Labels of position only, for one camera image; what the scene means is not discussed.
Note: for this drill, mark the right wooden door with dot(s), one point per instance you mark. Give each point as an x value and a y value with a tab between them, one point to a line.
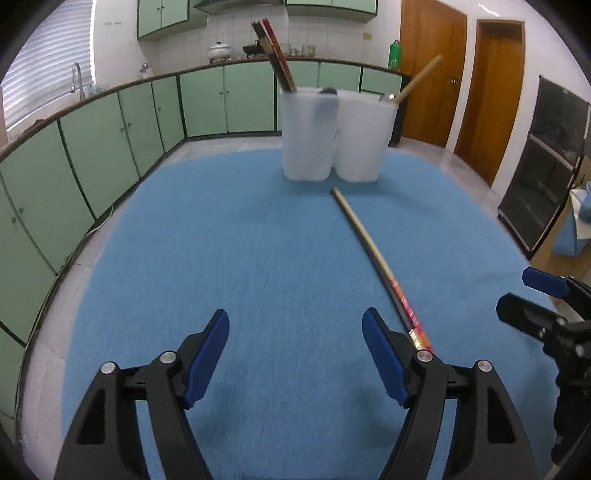
494	96

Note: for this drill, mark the green lower kitchen cabinets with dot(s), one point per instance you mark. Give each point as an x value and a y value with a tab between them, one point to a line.
62	176

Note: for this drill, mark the blue cloth pile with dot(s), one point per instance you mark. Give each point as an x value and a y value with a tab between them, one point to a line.
574	235

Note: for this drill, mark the wooden door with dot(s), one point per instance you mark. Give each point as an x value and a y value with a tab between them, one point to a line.
494	96
430	29

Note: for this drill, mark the window blinds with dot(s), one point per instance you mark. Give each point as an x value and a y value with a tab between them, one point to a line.
41	71

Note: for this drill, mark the black chopstick silver band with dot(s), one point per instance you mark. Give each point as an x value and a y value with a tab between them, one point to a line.
260	31

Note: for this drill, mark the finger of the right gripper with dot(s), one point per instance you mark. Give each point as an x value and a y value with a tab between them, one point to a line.
528	317
547	283

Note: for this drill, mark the black oven cabinet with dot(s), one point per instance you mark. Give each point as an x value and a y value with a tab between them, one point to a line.
551	157

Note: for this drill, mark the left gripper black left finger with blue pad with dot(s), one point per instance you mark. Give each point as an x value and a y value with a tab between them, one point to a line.
104	438

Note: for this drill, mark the white cooking pot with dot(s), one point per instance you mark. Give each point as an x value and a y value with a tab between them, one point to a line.
218	52

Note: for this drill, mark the red handled bamboo chopstick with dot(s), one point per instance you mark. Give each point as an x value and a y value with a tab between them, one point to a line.
403	306

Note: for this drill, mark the blue table mat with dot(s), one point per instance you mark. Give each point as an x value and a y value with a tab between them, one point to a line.
296	394

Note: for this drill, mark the white twin utensil holder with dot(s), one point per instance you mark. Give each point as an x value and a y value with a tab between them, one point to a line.
353	146

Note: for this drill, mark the left wooden door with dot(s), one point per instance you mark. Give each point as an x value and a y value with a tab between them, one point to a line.
430	29

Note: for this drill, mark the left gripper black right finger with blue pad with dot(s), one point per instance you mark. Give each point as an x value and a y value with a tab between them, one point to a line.
488	441

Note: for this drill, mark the black wok on stove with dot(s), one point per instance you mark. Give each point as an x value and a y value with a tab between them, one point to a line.
254	50

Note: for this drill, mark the chrome sink faucet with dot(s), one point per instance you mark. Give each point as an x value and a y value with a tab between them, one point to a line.
76	85

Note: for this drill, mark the green bottle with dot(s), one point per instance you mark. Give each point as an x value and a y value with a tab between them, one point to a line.
395	55

